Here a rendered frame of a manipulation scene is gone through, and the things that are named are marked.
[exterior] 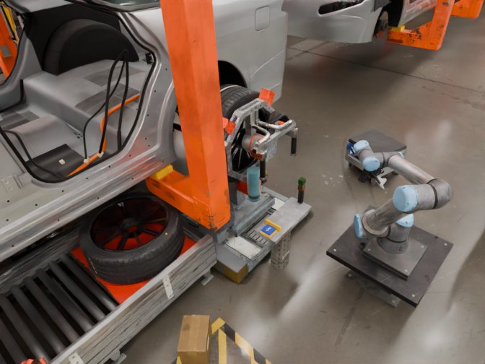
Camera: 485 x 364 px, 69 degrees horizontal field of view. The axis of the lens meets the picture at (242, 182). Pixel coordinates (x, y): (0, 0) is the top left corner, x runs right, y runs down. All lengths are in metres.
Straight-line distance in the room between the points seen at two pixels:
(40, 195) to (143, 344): 1.10
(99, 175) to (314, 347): 1.64
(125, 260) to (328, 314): 1.33
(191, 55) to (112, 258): 1.27
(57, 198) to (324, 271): 1.82
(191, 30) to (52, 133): 1.57
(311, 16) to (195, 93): 3.15
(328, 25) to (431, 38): 1.54
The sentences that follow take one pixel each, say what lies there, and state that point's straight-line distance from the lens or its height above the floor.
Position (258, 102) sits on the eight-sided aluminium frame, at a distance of 2.30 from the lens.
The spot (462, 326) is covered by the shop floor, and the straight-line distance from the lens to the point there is 2.73.
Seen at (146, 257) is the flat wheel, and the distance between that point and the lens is 2.22.
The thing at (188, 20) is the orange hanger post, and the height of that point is 1.76.
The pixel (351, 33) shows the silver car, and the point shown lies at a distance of 4.69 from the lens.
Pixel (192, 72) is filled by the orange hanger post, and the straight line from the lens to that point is 1.65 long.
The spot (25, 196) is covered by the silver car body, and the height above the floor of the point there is 1.02.
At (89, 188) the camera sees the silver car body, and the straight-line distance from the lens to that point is 2.17.
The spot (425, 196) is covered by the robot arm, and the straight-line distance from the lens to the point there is 1.73.
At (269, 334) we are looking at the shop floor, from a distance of 2.40.
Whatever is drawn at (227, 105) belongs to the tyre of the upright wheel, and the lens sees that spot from 2.22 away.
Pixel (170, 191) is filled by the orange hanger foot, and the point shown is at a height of 0.66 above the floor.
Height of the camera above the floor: 2.11
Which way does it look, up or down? 38 degrees down
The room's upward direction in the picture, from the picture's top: 3 degrees counter-clockwise
